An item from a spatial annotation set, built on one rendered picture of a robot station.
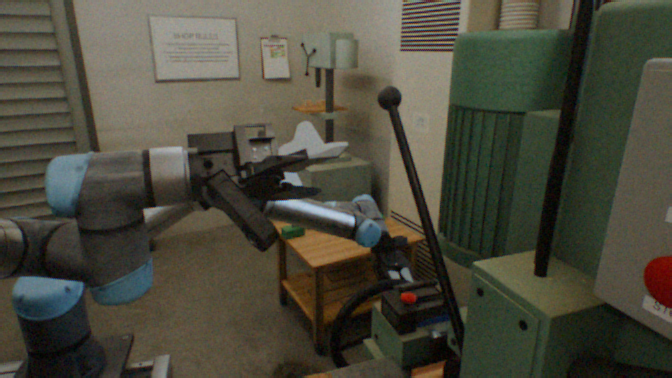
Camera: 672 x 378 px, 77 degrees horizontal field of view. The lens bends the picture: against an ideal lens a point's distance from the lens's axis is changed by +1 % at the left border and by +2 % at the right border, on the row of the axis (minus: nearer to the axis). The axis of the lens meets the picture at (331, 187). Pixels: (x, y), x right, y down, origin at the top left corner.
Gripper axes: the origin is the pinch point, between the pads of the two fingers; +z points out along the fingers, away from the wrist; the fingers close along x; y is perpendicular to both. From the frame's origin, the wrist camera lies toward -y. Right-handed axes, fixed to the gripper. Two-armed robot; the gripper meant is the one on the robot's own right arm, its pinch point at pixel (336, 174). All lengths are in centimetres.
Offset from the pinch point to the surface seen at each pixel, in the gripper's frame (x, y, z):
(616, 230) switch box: -31.9, -20.3, 5.1
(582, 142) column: -28.0, -11.9, 11.2
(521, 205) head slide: -14.7, -12.9, 15.3
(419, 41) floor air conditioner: 92, 109, 99
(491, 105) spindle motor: -17.3, -0.9, 14.5
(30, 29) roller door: 187, 203, -99
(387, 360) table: 31.7, -27.0, 13.2
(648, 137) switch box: -36.5, -16.0, 5.1
